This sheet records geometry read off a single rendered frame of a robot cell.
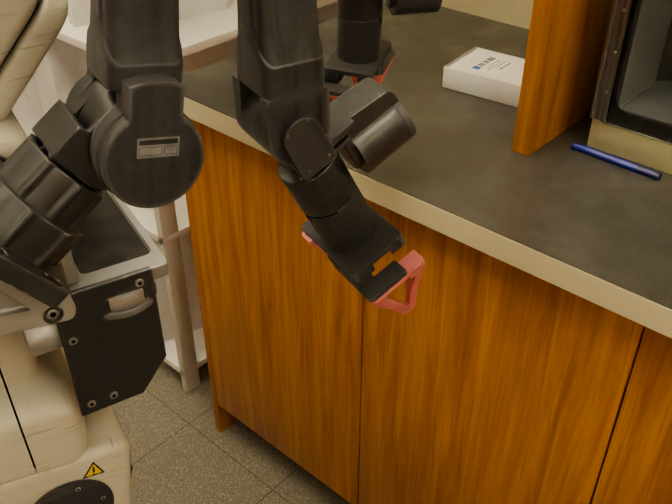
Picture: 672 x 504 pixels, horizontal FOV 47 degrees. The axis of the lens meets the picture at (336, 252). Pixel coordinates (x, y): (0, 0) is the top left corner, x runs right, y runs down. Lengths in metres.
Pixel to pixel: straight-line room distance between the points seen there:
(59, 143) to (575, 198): 0.75
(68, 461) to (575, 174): 0.79
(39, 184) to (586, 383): 0.79
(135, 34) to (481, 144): 0.78
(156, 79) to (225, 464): 1.49
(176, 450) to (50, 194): 1.47
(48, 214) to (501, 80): 0.94
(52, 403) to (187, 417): 1.20
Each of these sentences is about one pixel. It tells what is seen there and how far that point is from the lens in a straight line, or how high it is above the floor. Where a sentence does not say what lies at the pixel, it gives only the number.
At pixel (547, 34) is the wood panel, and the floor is 1.13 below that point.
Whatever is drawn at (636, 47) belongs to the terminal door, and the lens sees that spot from 1.19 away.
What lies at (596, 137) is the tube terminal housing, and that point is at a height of 0.96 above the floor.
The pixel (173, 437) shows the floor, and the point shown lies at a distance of 2.04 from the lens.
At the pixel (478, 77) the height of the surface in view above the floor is 0.98.
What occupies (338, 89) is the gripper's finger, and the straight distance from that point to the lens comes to 1.01.
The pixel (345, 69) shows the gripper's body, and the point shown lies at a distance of 1.01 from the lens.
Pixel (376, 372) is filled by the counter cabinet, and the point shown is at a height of 0.53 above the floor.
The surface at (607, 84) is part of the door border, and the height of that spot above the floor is 1.05.
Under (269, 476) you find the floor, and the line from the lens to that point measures 1.93.
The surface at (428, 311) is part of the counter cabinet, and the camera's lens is 1.23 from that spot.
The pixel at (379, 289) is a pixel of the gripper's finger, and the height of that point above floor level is 1.05.
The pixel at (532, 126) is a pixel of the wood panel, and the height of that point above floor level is 0.99.
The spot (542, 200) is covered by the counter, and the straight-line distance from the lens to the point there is 1.12.
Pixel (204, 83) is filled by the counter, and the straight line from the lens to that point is 1.46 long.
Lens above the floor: 1.51
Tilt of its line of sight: 36 degrees down
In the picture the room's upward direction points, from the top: straight up
